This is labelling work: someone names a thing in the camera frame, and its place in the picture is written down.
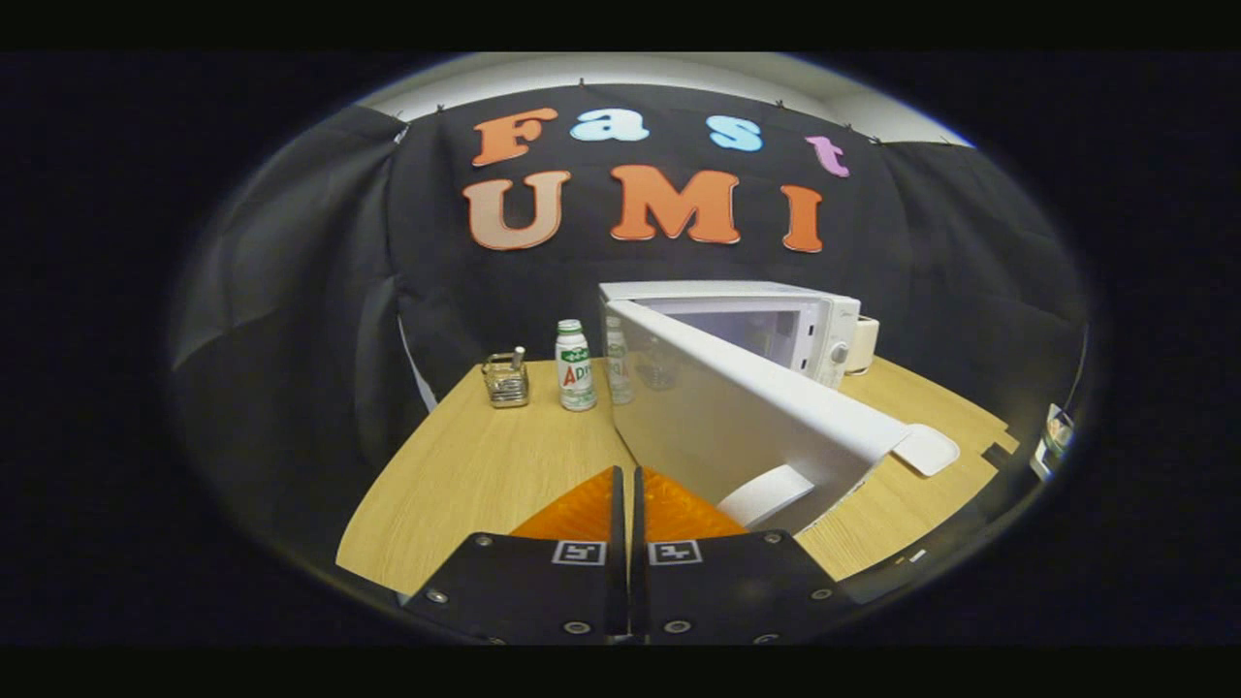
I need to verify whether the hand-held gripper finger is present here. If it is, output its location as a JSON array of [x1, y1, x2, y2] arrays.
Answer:
[[400, 465, 629, 646], [630, 465, 859, 646]]

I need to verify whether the white microwave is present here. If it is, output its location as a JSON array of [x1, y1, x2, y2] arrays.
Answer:
[[598, 279, 914, 536]]

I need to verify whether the white bottle green label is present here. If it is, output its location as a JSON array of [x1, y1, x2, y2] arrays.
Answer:
[[555, 319, 597, 412]]

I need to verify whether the white plate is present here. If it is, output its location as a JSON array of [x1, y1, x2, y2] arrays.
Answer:
[[892, 424, 961, 478]]

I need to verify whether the cream toaster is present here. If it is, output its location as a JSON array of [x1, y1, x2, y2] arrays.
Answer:
[[845, 316, 881, 375]]

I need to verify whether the small printed object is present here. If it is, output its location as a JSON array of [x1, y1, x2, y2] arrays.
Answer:
[[1030, 402, 1075, 481]]

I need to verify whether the metal wire holder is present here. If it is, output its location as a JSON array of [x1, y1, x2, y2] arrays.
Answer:
[[481, 346, 530, 409]]

